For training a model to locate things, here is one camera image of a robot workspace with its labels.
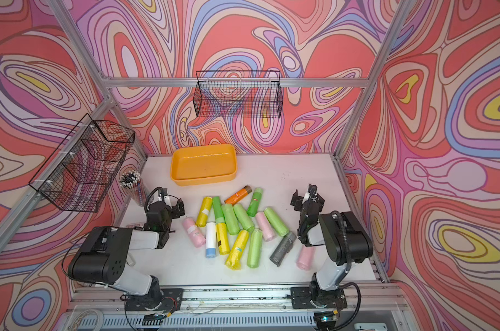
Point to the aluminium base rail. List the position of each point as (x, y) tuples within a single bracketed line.
[(253, 298)]

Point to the orange plastic storage box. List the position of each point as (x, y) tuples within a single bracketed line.
[(202, 165)]

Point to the black wire basket left wall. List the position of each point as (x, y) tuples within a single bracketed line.
[(86, 168)]

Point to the green yellow trash bag roll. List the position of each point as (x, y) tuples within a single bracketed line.
[(221, 227)]

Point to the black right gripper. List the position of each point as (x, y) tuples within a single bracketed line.
[(306, 201)]

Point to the black wire basket wall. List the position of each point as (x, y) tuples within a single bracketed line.
[(86, 168), (238, 93)]

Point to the light green roll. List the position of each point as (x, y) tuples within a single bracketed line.
[(276, 222), (243, 218), (255, 247), (231, 221)]

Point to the grey trash bag roll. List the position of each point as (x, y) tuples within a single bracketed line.
[(283, 248)]

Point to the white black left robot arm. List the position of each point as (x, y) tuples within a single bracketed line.
[(102, 259)]

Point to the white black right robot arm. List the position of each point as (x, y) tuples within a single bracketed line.
[(346, 242)]

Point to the white blue trash bag roll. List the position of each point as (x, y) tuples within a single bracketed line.
[(211, 241)]

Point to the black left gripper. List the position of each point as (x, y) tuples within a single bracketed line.
[(177, 207)]

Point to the black wire basket back wall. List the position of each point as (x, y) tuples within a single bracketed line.
[(238, 93)]

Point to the cup of pens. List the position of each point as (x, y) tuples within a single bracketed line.
[(132, 183)]

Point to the pink trash bag roll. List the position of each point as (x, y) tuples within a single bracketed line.
[(264, 225), (193, 232), (305, 258)]

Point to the yellow trash bag roll upper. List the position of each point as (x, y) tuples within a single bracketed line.
[(203, 215)]

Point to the yellow trash bag roll lower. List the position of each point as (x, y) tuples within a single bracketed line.
[(236, 253)]

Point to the green roll with label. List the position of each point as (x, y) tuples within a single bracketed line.
[(255, 202)]

